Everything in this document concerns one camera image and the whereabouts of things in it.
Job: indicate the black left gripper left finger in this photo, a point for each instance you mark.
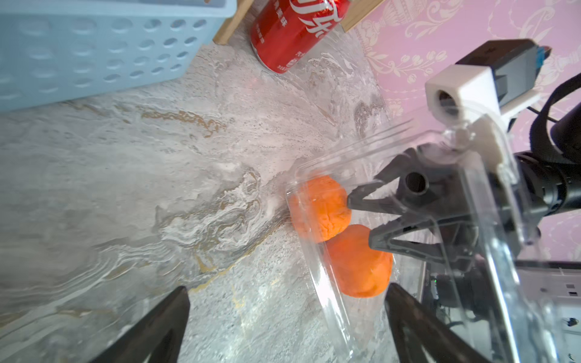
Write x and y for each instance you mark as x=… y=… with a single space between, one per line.
x=157 y=337

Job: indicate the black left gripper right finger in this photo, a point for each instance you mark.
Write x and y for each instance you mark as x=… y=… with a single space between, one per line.
x=418 y=334

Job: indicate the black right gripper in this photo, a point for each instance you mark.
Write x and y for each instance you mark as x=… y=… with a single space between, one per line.
x=435 y=221

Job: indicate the orange fruit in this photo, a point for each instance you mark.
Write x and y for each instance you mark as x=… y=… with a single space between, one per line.
x=318 y=209
x=360 y=271

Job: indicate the clear plastic orange clamshell container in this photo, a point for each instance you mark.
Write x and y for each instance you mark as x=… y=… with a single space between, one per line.
x=503 y=307

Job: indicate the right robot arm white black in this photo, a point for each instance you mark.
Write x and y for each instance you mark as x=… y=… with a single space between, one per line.
x=550 y=171

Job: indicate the red cola can on table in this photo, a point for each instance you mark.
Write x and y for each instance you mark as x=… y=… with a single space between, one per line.
x=285 y=30

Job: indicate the light blue plastic basket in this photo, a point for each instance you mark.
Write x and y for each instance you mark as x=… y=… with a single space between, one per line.
x=54 y=51

